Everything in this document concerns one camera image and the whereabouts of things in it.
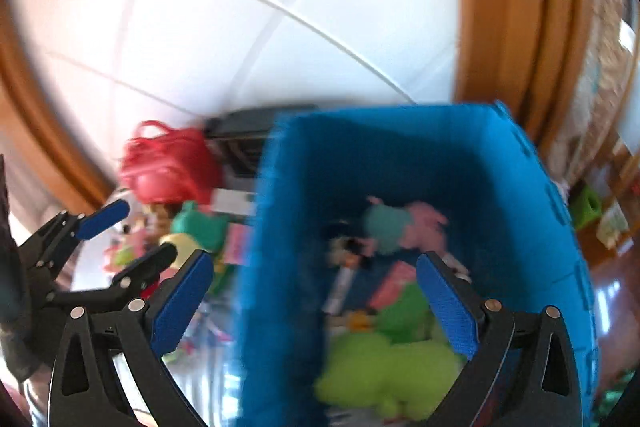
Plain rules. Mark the blue plastic storage bin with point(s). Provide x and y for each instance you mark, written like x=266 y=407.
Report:
x=325 y=167

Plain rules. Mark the brown doll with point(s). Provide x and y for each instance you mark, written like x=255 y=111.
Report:
x=157 y=214

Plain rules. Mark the black box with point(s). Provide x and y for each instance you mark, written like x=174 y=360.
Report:
x=235 y=127

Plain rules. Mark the teal pink pig plush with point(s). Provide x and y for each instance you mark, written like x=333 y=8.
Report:
x=385 y=222

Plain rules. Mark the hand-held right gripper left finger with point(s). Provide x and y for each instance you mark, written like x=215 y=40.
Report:
x=182 y=302

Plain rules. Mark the white patterned bag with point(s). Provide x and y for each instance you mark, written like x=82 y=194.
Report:
x=613 y=227

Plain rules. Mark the small pink box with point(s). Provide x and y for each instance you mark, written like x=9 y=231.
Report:
x=397 y=282

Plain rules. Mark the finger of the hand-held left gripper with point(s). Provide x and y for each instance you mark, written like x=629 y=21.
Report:
x=145 y=264
x=102 y=214

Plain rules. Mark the red toy suitcase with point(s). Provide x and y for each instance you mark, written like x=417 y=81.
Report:
x=170 y=172

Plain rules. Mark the lime green plush toy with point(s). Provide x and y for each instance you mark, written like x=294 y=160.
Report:
x=370 y=367

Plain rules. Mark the black white small plush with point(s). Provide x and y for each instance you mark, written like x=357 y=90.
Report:
x=350 y=247

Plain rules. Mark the desktop with white striped cloth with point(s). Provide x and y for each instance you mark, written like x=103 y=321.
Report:
x=210 y=382

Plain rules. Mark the wooden door frame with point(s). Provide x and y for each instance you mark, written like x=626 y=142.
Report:
x=30 y=122
x=500 y=7

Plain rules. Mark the green cloth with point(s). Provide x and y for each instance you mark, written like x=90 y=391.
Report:
x=612 y=402

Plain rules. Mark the green plastic cup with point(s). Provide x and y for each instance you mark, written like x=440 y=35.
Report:
x=586 y=208

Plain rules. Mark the white orange tube box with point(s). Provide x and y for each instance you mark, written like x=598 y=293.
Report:
x=341 y=289

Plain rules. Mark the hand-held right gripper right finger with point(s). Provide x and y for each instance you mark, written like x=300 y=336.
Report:
x=445 y=302

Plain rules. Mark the dark green plush toy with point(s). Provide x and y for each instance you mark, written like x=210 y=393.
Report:
x=405 y=312

